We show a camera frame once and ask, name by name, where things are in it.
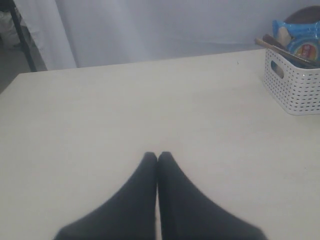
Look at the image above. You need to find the brown wooden chopstick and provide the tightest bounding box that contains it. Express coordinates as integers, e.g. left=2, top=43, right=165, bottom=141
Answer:
left=254, top=38, right=316, bottom=68

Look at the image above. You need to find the black metal stand pole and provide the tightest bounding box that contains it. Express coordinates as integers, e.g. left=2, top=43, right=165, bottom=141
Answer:
left=7, top=0, right=37, bottom=72

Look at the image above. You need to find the brown round plate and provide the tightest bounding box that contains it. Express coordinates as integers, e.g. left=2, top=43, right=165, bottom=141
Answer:
left=284, top=5, right=320, bottom=24

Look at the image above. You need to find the silver metal table knife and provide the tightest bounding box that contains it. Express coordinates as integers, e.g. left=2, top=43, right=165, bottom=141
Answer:
left=262, top=34, right=320, bottom=66

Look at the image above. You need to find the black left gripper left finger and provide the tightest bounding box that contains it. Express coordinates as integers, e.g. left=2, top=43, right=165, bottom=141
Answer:
left=55, top=152, right=157, bottom=240

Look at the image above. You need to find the white curtain backdrop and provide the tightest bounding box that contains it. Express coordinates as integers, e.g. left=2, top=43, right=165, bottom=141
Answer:
left=15, top=0, right=319, bottom=70

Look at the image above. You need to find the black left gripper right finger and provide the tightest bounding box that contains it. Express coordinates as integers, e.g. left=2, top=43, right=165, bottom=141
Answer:
left=157, top=152, right=266, bottom=240

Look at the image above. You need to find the blue Lay's chips bag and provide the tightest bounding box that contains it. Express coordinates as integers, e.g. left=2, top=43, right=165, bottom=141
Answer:
left=272, top=20, right=320, bottom=61

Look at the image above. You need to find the white perforated plastic basket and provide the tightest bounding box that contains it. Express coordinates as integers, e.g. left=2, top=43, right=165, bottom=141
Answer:
left=262, top=49, right=320, bottom=116

